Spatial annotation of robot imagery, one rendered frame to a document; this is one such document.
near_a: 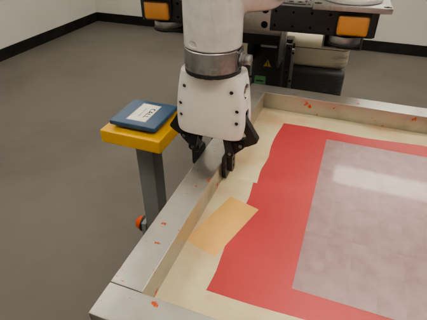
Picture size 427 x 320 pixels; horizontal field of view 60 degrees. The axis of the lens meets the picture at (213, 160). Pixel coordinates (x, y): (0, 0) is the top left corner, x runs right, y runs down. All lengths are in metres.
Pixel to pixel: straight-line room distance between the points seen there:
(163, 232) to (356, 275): 0.23
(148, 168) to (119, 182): 1.37
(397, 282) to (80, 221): 1.67
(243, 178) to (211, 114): 0.13
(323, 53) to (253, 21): 0.60
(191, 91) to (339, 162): 0.29
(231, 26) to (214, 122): 0.13
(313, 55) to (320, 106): 0.73
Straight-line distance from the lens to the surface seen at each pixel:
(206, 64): 0.46
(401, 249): 0.53
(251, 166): 0.61
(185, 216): 0.47
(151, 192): 0.83
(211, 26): 0.45
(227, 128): 0.51
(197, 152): 0.56
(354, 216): 0.55
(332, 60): 1.49
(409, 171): 0.67
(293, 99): 0.77
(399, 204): 0.60
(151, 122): 0.71
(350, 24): 0.88
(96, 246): 1.84
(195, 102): 0.51
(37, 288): 1.77
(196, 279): 0.45
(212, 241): 0.48
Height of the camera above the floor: 1.31
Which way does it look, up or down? 35 degrees down
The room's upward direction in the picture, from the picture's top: straight up
